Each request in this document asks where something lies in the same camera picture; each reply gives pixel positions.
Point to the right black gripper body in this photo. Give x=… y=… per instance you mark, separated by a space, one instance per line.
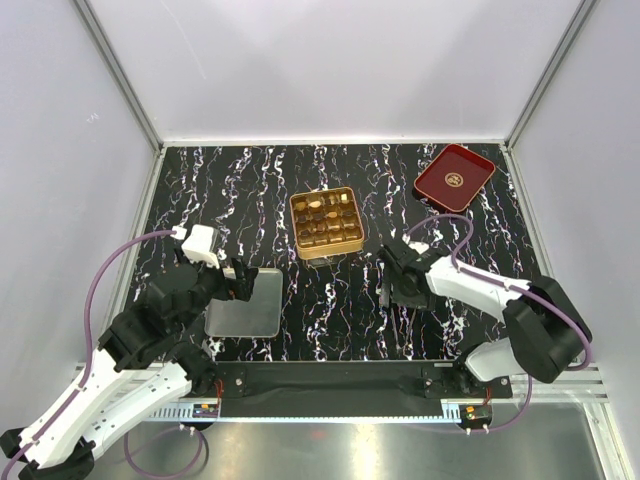
x=401 y=293

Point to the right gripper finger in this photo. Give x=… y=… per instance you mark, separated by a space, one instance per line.
x=421 y=304
x=386 y=294

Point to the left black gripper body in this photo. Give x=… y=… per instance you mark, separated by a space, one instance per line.
x=229 y=288

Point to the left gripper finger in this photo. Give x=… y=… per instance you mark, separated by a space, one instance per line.
x=240 y=269
x=247 y=279

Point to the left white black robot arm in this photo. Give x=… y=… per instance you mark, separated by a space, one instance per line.
x=140 y=362

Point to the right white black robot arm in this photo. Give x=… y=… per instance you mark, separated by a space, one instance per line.
x=544 y=331

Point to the gold chocolate tin box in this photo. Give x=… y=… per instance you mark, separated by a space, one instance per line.
x=330 y=236

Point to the silver tin lid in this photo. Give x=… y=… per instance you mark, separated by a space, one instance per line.
x=257 y=318

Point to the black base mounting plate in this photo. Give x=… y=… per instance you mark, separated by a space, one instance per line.
x=343 y=389

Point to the red square tray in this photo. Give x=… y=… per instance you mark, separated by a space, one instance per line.
x=454 y=178

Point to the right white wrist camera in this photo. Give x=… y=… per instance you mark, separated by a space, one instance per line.
x=420 y=248

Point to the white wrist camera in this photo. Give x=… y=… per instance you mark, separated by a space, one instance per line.
x=420 y=248
x=197 y=244

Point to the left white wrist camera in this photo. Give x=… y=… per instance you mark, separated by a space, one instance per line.
x=197 y=244

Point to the white slotted cable duct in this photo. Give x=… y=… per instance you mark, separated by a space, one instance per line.
x=198 y=411

